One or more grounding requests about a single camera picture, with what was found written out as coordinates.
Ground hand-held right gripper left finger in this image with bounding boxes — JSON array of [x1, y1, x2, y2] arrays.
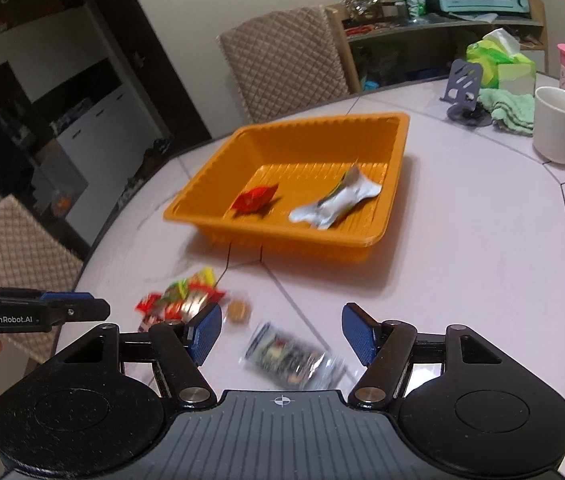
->
[[58, 304, 224, 409]]

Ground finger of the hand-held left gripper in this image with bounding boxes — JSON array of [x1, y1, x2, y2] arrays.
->
[[47, 298, 112, 322], [37, 291, 94, 305]]

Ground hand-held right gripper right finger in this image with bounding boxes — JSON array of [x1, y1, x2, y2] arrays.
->
[[341, 303, 509, 411]]

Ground clear packet with brown snack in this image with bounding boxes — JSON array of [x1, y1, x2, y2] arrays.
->
[[226, 299, 254, 324]]

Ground green-edged snack packet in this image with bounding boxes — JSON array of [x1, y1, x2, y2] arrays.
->
[[162, 268, 227, 322]]

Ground red and white candy packet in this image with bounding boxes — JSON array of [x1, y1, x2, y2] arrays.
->
[[135, 293, 183, 334]]

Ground silver dark snack packet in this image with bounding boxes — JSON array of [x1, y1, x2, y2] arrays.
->
[[239, 322, 347, 391]]

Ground orange plastic tray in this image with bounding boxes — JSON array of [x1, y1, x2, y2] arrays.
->
[[163, 112, 411, 264]]

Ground beige quilted chair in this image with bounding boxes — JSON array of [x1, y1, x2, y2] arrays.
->
[[0, 195, 86, 367], [217, 5, 351, 124]]

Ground white and green snack packet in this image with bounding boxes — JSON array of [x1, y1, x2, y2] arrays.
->
[[289, 162, 382, 229]]

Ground red snack packet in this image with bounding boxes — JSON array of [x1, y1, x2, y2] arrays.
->
[[231, 183, 280, 219]]

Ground white cabinet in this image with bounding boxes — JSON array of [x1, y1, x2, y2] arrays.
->
[[47, 80, 131, 196]]

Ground green cloth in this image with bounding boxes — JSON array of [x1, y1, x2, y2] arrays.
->
[[477, 87, 536, 136]]

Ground grey phone stand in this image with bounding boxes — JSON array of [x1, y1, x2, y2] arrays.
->
[[445, 58, 493, 129]]

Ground white cup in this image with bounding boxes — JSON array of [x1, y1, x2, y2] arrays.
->
[[533, 86, 565, 165]]

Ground green tissue pack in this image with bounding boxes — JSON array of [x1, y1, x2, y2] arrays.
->
[[465, 28, 537, 96]]

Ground wooden shelf unit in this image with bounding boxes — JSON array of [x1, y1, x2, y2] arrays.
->
[[325, 0, 548, 94]]

